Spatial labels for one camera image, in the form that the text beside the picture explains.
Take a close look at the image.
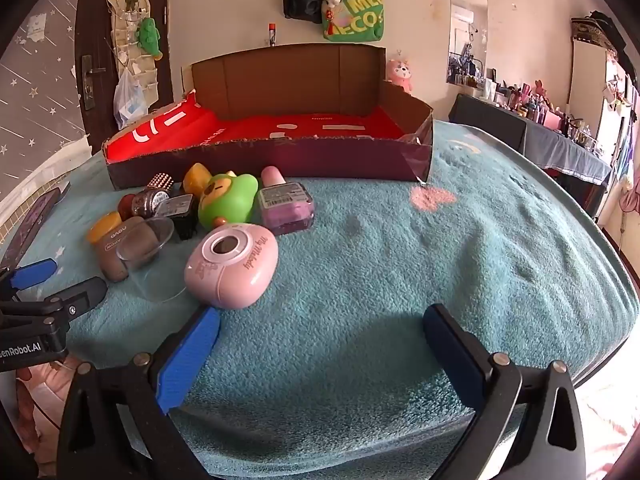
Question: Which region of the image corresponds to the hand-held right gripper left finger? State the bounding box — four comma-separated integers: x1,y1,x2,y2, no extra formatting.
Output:
57,305,223,480

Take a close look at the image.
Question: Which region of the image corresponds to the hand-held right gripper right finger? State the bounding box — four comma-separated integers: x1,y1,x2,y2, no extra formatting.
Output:
422,304,586,480

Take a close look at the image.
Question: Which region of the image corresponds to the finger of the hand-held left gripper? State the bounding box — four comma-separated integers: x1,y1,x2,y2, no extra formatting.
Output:
0,258,57,306
0,276,108,331

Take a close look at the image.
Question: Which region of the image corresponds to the grey square compact case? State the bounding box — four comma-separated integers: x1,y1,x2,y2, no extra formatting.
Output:
95,216,161,282

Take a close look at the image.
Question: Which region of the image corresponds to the small orange round jar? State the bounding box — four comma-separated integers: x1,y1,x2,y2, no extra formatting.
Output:
86,211,123,246

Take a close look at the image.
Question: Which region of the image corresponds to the clear plastic cup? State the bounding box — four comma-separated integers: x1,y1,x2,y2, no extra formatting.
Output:
118,217,201,303

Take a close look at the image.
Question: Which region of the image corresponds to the red capped glitter bottle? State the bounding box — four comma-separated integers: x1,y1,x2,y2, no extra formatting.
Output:
117,187,168,221

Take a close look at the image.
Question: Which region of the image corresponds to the black nail polish bottle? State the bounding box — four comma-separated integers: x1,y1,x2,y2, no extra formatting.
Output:
160,193,201,241

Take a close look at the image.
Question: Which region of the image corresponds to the green avocado toy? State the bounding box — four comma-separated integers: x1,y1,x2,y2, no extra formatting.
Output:
197,172,258,229

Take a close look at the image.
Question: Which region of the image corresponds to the orange oval case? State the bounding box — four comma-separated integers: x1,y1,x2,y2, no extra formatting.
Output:
181,162,214,197

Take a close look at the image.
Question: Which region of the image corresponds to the pink nail polish bottle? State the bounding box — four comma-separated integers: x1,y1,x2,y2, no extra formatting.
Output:
257,166,316,236

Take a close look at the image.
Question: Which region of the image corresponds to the red lined cardboard box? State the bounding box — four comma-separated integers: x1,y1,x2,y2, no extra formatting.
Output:
102,44,435,192

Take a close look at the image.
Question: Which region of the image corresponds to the pink floral cloth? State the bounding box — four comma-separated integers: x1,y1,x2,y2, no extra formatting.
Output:
15,355,91,441

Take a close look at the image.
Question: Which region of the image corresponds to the black smartphone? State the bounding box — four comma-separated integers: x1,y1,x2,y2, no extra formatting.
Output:
0,182,71,271

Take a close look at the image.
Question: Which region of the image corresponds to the teal fleece blanket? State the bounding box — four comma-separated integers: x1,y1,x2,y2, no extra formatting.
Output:
0,120,640,480

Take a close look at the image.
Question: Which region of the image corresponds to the clear plastic bag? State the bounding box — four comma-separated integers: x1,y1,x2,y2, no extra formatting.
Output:
114,72,151,131

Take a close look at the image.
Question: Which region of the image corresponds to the desk with grey cloth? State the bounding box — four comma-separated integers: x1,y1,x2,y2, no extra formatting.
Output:
447,92,613,211

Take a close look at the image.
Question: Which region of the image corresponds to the pink hanging garment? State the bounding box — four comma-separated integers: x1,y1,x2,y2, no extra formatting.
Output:
619,160,640,216

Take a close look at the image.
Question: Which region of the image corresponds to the beige hanging pocket organizer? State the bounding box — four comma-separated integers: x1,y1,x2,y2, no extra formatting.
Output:
105,0,161,128

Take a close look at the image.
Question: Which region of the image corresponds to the dark brown door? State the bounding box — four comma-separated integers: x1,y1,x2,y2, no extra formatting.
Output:
75,0,173,156

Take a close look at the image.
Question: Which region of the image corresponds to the cluttered side table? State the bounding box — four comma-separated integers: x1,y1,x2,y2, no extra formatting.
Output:
482,67,601,153

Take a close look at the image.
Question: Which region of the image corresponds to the green plush toy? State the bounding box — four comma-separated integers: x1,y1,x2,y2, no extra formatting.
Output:
137,17,164,61

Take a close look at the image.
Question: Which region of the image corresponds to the pink plush toy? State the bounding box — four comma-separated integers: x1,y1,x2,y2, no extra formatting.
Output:
385,57,414,95

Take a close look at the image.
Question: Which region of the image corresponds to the white wardrobe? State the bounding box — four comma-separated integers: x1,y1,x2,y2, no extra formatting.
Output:
569,35,640,231

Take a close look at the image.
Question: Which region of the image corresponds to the green tote bag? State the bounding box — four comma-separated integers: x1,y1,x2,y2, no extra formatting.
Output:
321,0,386,42

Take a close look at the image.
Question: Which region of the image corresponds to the dark clothes pile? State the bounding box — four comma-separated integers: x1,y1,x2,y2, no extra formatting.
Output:
571,10,633,58

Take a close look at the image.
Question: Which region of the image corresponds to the metal door handle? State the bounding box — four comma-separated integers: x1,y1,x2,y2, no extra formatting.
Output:
81,55,107,110

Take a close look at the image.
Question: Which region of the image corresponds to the wall mirror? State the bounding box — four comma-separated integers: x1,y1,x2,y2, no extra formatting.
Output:
446,0,488,86

